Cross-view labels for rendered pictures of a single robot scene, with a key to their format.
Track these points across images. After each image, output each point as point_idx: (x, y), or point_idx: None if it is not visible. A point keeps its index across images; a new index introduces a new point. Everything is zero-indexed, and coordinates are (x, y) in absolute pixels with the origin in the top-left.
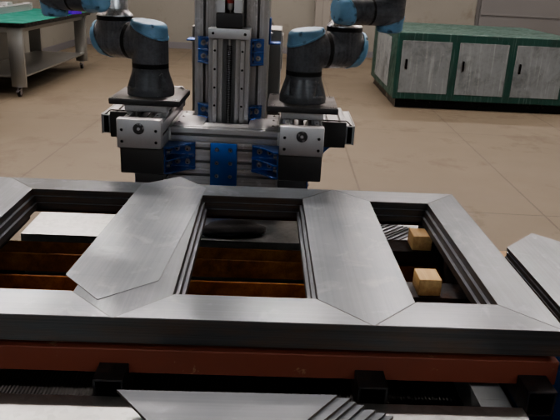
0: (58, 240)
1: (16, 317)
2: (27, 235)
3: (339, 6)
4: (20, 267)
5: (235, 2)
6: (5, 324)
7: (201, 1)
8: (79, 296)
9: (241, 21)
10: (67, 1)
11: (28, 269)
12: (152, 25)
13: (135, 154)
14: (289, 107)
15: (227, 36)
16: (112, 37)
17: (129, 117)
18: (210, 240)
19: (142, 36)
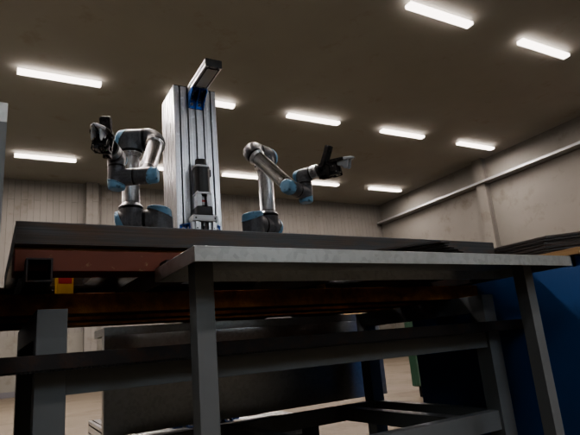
0: (134, 330)
1: (270, 235)
2: (109, 328)
3: (287, 182)
4: (143, 319)
5: (207, 199)
6: (264, 239)
7: (180, 204)
8: None
9: (211, 211)
10: (134, 175)
11: (149, 320)
12: (165, 206)
13: None
14: None
15: (204, 219)
16: (135, 217)
17: None
18: (241, 320)
19: (160, 212)
